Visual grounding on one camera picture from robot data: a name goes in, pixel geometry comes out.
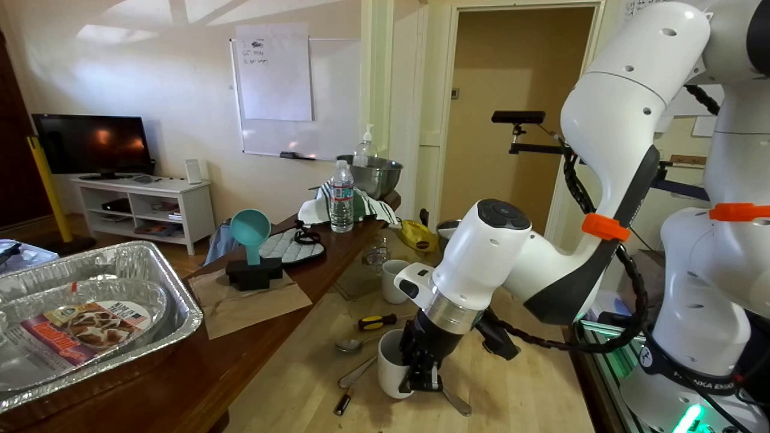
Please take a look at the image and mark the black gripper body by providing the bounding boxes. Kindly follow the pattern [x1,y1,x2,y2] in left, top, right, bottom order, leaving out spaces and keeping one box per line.
[398,315,461,374]

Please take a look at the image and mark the large metal spoon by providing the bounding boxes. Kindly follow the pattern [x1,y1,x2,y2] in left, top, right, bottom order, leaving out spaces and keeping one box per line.
[439,383,475,419]

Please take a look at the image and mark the metal table knife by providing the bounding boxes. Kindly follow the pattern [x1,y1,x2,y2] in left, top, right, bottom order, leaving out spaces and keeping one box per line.
[335,356,381,395]

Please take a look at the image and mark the yellow black screwdriver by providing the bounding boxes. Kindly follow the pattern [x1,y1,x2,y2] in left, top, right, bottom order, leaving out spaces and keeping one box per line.
[354,311,399,335]

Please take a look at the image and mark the small metal spoon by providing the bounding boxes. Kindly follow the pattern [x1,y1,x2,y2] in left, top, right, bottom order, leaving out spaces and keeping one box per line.
[333,335,369,359]

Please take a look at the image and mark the empty clear crushed bottle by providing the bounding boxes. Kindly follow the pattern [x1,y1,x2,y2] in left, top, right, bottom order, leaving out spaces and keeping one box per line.
[360,234,394,270]

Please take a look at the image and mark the white green striped towel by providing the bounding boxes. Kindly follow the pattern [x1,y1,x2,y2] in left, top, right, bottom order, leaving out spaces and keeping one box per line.
[295,179,402,231]

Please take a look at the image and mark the clear plastic water bottle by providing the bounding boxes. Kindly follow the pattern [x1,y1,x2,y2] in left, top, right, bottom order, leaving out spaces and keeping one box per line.
[327,159,357,235]

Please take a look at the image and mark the large steel pot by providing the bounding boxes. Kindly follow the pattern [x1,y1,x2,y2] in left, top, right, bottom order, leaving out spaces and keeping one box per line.
[348,154,406,199]

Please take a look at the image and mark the grey pad black trim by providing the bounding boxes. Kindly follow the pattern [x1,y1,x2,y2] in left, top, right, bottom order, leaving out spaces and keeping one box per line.
[257,226,327,266]

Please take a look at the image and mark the brown paper sheet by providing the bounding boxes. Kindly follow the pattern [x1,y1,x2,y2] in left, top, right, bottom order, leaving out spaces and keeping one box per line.
[186,266,316,341]

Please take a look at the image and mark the black block holder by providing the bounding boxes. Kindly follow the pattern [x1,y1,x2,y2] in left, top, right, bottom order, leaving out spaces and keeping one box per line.
[224,255,283,294]

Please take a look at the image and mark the clear soap bottle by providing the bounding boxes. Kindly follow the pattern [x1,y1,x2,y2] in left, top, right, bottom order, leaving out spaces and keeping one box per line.
[352,123,375,171]

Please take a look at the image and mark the blue bucket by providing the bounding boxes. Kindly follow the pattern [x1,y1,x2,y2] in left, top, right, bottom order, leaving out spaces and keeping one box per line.
[228,206,275,266]

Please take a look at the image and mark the large aluminium foil tray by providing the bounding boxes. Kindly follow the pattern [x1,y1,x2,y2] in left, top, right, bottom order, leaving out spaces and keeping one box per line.
[0,238,204,416]

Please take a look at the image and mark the round foil pan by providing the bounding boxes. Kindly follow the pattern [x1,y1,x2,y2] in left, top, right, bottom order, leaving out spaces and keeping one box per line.
[0,273,175,397]

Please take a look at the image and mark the white television stand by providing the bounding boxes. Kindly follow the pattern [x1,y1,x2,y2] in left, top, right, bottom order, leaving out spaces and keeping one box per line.
[73,173,217,256]

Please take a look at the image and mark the brown wooden door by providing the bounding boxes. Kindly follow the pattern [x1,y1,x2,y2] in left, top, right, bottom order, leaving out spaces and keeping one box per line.
[439,5,597,235]

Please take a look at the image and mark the white flip chart paper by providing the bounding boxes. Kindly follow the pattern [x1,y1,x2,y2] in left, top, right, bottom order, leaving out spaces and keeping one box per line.
[233,21,316,124]

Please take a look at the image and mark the printed food package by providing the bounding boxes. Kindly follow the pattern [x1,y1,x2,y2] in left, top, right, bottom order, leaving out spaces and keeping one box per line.
[19,297,153,368]

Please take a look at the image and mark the black flat television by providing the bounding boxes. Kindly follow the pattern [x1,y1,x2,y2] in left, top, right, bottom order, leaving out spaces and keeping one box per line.
[31,110,157,179]

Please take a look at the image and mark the yellow pole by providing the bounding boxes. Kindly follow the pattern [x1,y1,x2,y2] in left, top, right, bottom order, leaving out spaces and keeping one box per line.
[23,133,75,244]

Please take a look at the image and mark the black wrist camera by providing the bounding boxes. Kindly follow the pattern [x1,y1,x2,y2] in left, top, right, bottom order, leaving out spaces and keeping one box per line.
[471,311,522,361]

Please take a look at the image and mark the white mug with handle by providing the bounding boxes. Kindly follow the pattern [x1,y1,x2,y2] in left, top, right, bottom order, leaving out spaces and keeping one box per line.
[381,256,413,306]

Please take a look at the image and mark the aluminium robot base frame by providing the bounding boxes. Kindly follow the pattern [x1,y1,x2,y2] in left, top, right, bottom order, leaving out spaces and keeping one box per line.
[576,318,770,433]

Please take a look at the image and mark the black camera boom bar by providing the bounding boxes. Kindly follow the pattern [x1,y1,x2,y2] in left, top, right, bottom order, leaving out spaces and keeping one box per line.
[489,108,713,203]

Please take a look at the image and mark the white wall whiteboard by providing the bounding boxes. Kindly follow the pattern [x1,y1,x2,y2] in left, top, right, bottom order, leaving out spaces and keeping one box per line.
[227,34,363,161]

